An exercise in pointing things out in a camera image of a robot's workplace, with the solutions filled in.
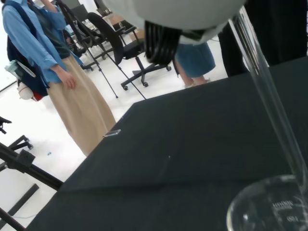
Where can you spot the heavy black stand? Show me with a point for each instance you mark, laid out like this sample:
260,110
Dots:
24,158

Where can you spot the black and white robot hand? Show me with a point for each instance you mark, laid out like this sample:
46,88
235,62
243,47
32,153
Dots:
173,12

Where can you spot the clear glass beaker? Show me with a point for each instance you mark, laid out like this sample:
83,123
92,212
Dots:
281,207

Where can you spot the thin black tripod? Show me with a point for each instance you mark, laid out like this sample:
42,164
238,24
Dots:
117,96

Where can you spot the black office chair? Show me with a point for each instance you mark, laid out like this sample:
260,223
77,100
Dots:
81,12
118,45

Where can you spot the black bench cloth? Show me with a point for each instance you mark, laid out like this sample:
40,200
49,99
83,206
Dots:
180,144

